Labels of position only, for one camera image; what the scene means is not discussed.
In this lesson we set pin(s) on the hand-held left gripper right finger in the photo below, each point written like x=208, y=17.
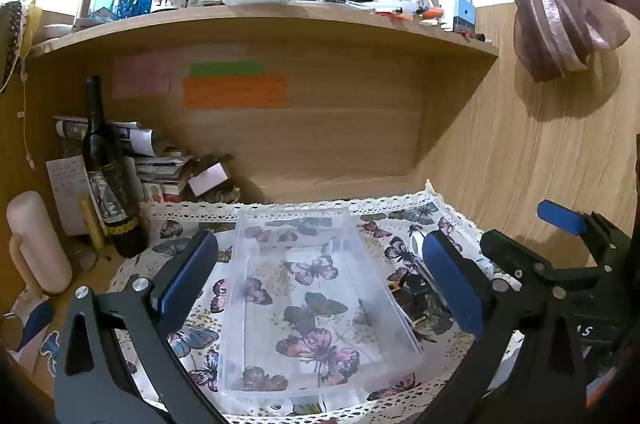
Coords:
x=455, y=289

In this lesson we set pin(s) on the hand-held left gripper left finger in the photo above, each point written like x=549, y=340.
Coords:
x=185, y=276

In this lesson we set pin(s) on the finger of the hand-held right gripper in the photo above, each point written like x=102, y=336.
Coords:
x=515, y=254
x=560, y=215

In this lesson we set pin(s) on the clear plastic storage box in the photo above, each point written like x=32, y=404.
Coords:
x=320, y=304

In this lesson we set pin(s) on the person's right forearm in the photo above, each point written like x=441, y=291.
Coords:
x=615, y=391

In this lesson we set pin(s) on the butterfly print lace tablecloth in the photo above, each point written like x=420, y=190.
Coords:
x=165, y=234

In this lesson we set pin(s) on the stack of books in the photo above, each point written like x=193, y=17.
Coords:
x=160, y=179

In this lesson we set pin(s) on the pink card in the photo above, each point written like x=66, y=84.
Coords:
x=210, y=178

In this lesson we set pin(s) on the yellow pencil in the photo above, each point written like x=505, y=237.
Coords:
x=92, y=226

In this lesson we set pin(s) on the dark wine bottle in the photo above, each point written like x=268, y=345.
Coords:
x=107, y=184

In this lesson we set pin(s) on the white notepad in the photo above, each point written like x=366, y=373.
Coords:
x=67, y=189

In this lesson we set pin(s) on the rolled magazine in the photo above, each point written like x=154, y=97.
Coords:
x=132, y=136

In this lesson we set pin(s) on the round metal disc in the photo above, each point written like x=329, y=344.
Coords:
x=10, y=330

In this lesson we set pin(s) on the orange sticky note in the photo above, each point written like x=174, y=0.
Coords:
x=235, y=92

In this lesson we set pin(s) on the pink sticky note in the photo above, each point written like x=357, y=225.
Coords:
x=142, y=76

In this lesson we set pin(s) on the green sticky note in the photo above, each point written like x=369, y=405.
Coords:
x=227, y=69

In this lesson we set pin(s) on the blue rectangular block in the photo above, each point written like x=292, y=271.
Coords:
x=463, y=14

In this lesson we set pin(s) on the orange pens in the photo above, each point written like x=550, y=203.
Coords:
x=431, y=12

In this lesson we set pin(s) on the wooden shelf board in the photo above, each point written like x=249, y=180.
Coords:
x=250, y=28

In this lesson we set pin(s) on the low glass jar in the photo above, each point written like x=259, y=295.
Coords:
x=409, y=1

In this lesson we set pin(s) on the cardboard tube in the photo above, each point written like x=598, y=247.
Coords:
x=84, y=3

